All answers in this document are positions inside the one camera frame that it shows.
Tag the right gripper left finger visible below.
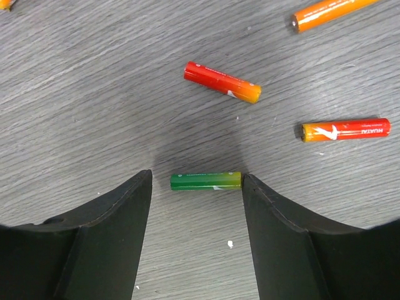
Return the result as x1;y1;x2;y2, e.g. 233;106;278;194
1;170;153;299

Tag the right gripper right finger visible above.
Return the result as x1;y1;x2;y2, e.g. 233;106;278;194
242;174;399;299

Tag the green battery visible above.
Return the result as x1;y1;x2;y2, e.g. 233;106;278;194
170;172;242;191

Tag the red orange battery lower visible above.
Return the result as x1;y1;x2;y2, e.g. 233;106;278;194
301;118;391;143

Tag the red orange battery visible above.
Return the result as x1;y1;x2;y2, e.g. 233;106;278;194
301;118;391;143
184;61;262;104

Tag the red orange battery centre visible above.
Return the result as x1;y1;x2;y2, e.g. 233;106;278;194
184;61;262;104

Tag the orange battery pair left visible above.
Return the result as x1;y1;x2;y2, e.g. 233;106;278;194
291;0;378;33

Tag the red battery near bin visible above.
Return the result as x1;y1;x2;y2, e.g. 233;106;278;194
0;0;15;11

